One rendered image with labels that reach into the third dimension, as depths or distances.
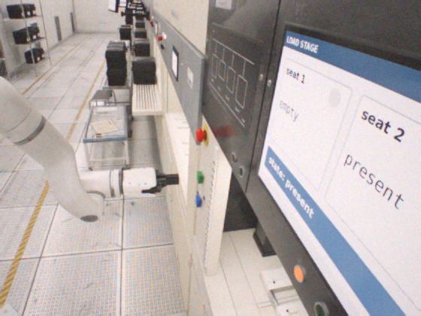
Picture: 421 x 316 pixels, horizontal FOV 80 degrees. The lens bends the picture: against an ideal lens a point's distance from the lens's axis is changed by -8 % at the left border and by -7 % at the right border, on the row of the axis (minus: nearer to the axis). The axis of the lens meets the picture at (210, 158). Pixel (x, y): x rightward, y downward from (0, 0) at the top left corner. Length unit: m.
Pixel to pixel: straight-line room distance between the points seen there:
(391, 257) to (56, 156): 0.67
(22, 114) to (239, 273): 0.82
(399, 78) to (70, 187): 0.68
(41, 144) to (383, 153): 0.64
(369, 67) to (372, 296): 0.18
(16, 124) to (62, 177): 0.17
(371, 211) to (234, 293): 0.79
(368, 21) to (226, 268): 0.92
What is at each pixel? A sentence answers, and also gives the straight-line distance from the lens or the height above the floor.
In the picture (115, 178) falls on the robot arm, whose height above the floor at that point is 1.23.
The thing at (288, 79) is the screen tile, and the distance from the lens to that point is 0.35.
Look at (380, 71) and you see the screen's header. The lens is 0.24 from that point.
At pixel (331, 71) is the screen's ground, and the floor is 1.66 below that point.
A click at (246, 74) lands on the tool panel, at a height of 1.60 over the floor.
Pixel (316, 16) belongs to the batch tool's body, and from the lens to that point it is 0.31.
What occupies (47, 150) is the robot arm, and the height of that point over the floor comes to 1.38.
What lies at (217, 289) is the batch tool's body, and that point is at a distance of 0.99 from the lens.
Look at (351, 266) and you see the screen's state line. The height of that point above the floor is 1.51.
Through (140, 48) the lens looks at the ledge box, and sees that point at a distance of 4.27.
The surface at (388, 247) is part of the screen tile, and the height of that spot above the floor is 1.56.
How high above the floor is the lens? 1.71
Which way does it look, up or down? 31 degrees down
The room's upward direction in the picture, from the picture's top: 5 degrees clockwise
